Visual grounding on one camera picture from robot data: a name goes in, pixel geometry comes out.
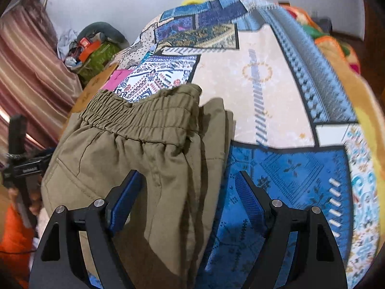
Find dark bag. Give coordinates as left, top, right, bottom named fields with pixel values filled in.
left=316, top=18, right=333, bottom=32

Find light grey cloth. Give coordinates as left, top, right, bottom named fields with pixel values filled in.
left=57, top=29, right=80, bottom=59

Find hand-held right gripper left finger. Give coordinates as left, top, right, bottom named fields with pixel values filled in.
left=28, top=169, right=143, bottom=289

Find orange box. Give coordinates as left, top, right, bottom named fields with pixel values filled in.
left=79, top=38, right=102, bottom=61

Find striped brown curtain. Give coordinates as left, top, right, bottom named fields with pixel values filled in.
left=0, top=4, right=83, bottom=157

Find grey neck pillow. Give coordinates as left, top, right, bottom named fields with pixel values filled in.
left=80, top=22, right=130, bottom=47

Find pink cloth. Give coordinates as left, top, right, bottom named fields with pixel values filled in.
left=102, top=69, right=136, bottom=92

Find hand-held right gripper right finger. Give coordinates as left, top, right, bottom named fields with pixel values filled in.
left=235, top=171, right=346, bottom=289

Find olive green pants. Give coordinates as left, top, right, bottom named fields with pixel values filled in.
left=40, top=84, right=235, bottom=289

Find wooden lap desk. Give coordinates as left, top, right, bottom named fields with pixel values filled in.
left=72, top=66, right=118, bottom=115

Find orange cloth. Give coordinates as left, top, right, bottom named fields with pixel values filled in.
left=0, top=203, right=35, bottom=280

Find green fabric storage bag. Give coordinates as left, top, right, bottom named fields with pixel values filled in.
left=77, top=42, right=121, bottom=84

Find orange patterned fleece blanket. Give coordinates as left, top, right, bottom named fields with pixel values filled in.
left=280, top=3, right=385, bottom=187

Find blue patchwork blanket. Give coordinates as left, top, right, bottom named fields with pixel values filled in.
left=99, top=0, right=382, bottom=289

